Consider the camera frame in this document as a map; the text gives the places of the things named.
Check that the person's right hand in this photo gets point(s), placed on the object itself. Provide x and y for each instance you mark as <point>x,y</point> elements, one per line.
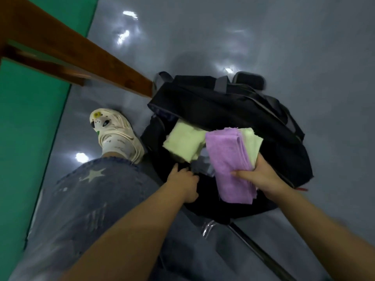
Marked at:
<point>263,175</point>

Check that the person's left hand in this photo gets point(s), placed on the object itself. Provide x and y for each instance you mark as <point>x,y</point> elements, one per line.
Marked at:
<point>184,183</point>

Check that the light green striped towel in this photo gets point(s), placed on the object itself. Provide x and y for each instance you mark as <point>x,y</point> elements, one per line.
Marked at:
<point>252,143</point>

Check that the purple towel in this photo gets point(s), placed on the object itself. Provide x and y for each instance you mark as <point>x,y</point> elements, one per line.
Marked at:
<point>228,161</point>

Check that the yellow green towel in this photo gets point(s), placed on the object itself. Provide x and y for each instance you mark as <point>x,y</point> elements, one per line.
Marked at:
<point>184,140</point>

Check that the person's left forearm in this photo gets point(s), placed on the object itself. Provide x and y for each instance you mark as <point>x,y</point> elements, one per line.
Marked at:
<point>123,237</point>

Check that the person's right forearm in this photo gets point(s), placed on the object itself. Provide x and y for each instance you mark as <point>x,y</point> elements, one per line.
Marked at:
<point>328,237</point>

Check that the person's white shoe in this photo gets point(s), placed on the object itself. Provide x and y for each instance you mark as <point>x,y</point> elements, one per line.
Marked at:
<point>116,134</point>

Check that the person's grey trousers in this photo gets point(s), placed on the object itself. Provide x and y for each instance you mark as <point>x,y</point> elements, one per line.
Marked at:
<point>88,225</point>

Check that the brown wooden bench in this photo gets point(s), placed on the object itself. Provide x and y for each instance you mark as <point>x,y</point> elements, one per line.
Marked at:
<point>64,49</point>

